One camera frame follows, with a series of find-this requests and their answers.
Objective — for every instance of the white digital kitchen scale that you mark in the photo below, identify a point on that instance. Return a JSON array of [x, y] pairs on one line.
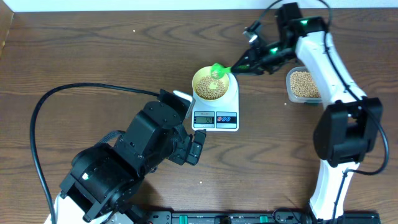
[[218, 115]]

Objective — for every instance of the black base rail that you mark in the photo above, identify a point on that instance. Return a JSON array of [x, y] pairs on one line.
[[280, 215]]

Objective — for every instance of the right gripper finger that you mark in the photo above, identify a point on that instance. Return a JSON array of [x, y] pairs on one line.
[[248, 58], [247, 70]]

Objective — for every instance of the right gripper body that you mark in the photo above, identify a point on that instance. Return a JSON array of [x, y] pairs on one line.
[[272, 56]]

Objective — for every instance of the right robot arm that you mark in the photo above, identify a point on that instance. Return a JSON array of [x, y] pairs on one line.
[[351, 121]]

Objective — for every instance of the clear container of soybeans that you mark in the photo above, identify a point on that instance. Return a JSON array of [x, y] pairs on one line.
[[301, 88]]

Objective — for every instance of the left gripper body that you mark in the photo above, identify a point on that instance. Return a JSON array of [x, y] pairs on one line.
[[179, 154]]

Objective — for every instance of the green plastic scoop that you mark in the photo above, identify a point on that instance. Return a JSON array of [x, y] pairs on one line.
[[218, 71]]

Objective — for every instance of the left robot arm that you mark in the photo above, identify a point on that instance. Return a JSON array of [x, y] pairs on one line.
[[104, 177]]

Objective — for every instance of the yellow bowl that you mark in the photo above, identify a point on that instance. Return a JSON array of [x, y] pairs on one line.
[[205, 71]]

